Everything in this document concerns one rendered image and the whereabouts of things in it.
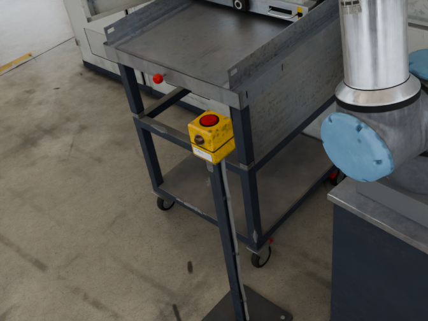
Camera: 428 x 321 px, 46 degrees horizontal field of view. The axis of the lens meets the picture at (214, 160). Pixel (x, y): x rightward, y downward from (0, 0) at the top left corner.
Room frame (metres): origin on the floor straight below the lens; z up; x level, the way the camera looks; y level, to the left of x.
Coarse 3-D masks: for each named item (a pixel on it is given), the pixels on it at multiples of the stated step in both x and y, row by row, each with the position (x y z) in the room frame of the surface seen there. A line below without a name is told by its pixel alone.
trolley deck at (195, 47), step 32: (160, 32) 1.67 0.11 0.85; (192, 32) 1.63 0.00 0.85; (224, 32) 1.59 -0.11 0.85; (256, 32) 1.55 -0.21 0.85; (320, 32) 1.47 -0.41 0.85; (128, 64) 1.57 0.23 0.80; (160, 64) 1.44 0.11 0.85; (192, 64) 1.41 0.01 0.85; (224, 64) 1.37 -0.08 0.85; (288, 64) 1.35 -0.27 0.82; (224, 96) 1.24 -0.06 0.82; (256, 96) 1.25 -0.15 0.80
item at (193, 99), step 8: (136, 8) 2.60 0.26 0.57; (152, 80) 2.61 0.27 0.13; (152, 88) 2.65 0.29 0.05; (160, 88) 2.56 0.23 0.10; (168, 88) 2.51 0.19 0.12; (160, 96) 2.60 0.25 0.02; (192, 96) 2.36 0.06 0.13; (200, 96) 2.32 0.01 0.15; (176, 104) 2.50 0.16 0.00; (184, 104) 2.45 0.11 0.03; (192, 104) 2.37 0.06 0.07; (200, 104) 2.32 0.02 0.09; (208, 104) 2.28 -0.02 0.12; (216, 104) 2.23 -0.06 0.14; (224, 104) 2.19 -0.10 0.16; (200, 112) 2.36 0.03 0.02; (216, 112) 2.24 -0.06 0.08; (224, 112) 2.19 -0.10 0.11; (232, 120) 2.17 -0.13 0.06
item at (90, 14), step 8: (80, 0) 1.88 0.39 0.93; (88, 0) 1.90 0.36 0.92; (96, 0) 1.90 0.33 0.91; (104, 0) 1.94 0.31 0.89; (112, 0) 1.95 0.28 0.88; (120, 0) 1.97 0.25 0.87; (128, 0) 1.98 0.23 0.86; (136, 0) 1.99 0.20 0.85; (144, 0) 1.97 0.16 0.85; (152, 0) 1.99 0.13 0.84; (88, 8) 1.88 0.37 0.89; (96, 8) 1.92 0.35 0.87; (104, 8) 1.94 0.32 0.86; (112, 8) 1.95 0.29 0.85; (120, 8) 1.93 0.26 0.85; (128, 8) 1.95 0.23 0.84; (88, 16) 1.88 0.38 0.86; (96, 16) 1.89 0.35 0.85; (104, 16) 1.91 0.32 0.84
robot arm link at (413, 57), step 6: (408, 54) 0.88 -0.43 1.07; (414, 54) 0.88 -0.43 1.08; (420, 54) 0.87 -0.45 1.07; (426, 54) 0.87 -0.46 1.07; (414, 60) 0.85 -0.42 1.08; (420, 60) 0.85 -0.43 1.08; (426, 60) 0.85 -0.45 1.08; (414, 66) 0.82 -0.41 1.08; (420, 66) 0.82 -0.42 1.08; (426, 66) 0.82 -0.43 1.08; (414, 72) 0.81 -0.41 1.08; (420, 72) 0.80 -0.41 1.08; (426, 72) 0.80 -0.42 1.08; (420, 78) 0.80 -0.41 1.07; (426, 78) 0.79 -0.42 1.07; (426, 84) 0.78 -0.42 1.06; (426, 90) 0.77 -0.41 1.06; (426, 150) 0.77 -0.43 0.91
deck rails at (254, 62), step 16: (160, 0) 1.81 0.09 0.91; (176, 0) 1.86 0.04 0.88; (192, 0) 1.90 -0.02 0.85; (336, 0) 1.59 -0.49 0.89; (128, 16) 1.71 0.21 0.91; (144, 16) 1.75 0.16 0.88; (160, 16) 1.80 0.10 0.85; (304, 16) 1.47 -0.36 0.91; (320, 16) 1.53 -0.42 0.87; (112, 32) 1.65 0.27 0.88; (128, 32) 1.69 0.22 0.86; (288, 32) 1.41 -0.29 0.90; (304, 32) 1.47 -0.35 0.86; (256, 48) 1.31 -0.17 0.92; (272, 48) 1.35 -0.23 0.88; (288, 48) 1.40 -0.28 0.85; (240, 64) 1.26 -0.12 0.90; (256, 64) 1.30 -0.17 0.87; (240, 80) 1.25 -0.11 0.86
